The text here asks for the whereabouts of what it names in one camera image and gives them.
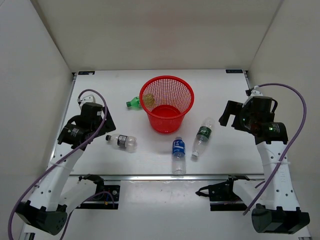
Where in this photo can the clear bottle blue label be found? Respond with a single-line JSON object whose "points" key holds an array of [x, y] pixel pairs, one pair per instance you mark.
{"points": [[178, 156]]}

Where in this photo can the red mesh plastic bin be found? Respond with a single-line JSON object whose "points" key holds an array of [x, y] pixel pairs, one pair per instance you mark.
{"points": [[166, 99]]}

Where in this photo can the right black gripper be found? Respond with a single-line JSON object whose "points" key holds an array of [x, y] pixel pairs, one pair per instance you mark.
{"points": [[234, 108]]}

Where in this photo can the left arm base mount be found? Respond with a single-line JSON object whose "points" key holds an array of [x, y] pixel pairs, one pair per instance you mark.
{"points": [[107, 195]]}

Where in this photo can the green plastic bottle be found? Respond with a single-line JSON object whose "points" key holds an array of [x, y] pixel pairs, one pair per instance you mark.
{"points": [[134, 104]]}

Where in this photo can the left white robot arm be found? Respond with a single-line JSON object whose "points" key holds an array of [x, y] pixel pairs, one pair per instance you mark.
{"points": [[48, 209]]}

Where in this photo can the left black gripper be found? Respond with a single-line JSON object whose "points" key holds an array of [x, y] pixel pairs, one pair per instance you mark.
{"points": [[108, 126]]}

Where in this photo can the clear bottle green label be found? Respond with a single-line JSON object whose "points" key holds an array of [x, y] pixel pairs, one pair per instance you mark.
{"points": [[202, 137]]}

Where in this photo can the aluminium table front rail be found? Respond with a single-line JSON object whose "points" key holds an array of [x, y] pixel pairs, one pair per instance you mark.
{"points": [[188, 177]]}

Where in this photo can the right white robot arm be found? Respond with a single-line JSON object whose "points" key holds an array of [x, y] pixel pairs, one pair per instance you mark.
{"points": [[274, 207]]}

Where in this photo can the clear bottle black label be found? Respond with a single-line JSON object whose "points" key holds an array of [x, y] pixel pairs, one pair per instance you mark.
{"points": [[123, 142]]}

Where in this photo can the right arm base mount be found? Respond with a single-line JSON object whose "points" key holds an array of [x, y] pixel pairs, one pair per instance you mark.
{"points": [[221, 195]]}

